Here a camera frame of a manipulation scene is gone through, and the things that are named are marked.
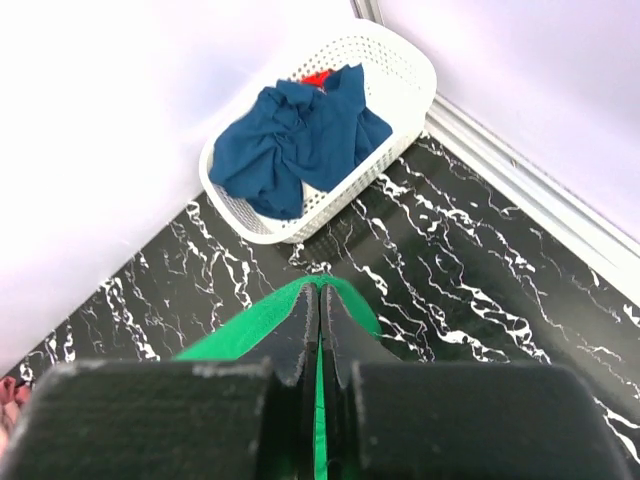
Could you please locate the folded pink t shirt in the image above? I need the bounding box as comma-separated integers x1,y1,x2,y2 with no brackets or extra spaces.
0,376,31,453

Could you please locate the red garment in basket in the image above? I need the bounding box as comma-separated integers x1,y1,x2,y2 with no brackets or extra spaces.
299,69,334,91

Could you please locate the blue t shirt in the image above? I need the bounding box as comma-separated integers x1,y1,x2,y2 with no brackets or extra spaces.
208,65,392,220

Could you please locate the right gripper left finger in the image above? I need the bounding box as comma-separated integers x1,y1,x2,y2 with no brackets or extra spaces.
1,284,318,479

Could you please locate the white perforated plastic basket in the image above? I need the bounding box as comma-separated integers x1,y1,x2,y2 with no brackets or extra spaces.
199,19,437,245

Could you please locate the green t shirt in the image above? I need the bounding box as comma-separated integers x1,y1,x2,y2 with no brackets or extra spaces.
176,275,381,479

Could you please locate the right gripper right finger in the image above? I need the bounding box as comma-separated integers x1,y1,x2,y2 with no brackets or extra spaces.
320,286,631,479

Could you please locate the black marble pattern mat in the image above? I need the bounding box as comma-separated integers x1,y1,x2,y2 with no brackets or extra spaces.
8,135,639,470

